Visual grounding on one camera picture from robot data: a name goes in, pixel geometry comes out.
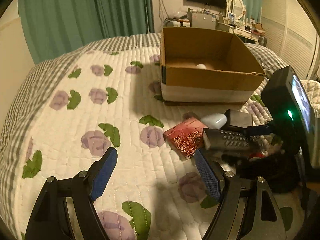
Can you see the grey checkered bed cover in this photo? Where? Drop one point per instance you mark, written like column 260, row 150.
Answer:
column 34, row 93

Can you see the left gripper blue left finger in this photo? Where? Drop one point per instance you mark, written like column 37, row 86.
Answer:
column 50, row 219

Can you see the grey mini fridge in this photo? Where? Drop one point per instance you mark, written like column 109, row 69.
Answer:
column 204, row 21

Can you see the white suitcase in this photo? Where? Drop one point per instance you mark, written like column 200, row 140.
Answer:
column 184, row 24

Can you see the white dressing table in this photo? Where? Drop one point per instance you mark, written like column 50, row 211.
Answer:
column 245, row 36

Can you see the light blue earbuds case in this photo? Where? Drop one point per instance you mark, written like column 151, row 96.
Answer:
column 214, row 121

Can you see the dark checkered suitcase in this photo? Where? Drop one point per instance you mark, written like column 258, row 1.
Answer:
column 262, row 40

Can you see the white louvered wardrobe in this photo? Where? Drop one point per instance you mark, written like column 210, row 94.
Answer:
column 291, row 35

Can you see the white plastic bottle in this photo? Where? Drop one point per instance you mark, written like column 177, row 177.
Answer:
column 201, row 66

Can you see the cream padded jacket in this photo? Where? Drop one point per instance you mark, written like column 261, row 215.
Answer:
column 312, row 89

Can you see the white floral quilt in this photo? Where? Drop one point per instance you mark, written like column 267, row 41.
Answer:
column 112, row 101

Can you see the brown cardboard box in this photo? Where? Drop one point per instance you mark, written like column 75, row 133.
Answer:
column 232, row 73

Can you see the black charger cube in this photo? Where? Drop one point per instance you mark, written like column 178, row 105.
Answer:
column 237, row 120

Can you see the red rose patterned case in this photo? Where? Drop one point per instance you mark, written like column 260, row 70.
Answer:
column 186, row 137

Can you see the green curtain left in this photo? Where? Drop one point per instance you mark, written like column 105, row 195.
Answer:
column 54, row 27

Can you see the white bottle with red cap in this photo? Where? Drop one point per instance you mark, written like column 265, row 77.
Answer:
column 263, row 153

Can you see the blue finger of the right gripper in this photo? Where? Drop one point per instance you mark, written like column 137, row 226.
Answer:
column 265, row 129

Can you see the oval white vanity mirror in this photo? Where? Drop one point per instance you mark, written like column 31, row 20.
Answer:
column 237, row 8

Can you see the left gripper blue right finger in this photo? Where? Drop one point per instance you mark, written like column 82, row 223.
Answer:
column 247, row 208

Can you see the black remote control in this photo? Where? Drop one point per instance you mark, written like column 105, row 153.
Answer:
column 216, row 139

